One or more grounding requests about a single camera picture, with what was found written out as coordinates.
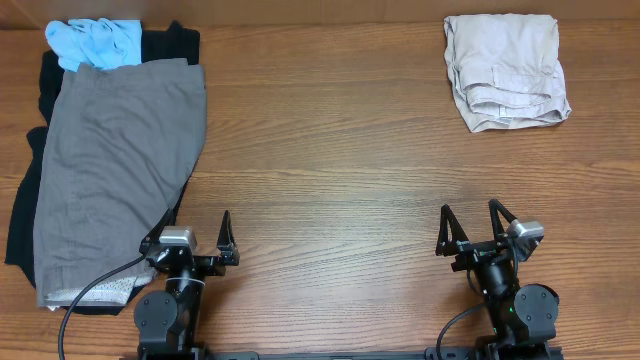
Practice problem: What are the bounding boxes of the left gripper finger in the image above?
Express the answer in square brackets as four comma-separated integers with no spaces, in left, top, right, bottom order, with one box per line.
[217,210,238,253]
[139,209,175,253]

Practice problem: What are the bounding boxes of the folded beige shorts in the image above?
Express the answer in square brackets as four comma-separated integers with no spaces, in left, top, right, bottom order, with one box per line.
[444,14,571,133]

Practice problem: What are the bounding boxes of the light blue garment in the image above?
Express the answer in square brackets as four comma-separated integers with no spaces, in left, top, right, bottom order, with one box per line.
[45,18,142,72]

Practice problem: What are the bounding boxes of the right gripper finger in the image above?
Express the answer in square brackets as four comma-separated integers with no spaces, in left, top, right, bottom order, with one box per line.
[488,199,517,240]
[437,204,469,246]

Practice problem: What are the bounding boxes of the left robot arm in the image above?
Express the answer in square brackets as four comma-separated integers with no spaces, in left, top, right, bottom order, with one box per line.
[134,210,240,360]

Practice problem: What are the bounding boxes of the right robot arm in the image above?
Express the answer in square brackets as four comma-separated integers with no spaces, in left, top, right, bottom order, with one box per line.
[434,199,563,360]

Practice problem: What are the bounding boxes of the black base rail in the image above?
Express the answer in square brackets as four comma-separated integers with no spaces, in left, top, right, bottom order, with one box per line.
[204,345,481,360]

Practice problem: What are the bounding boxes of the grey shorts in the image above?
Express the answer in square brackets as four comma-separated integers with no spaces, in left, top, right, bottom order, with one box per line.
[32,57,208,309]

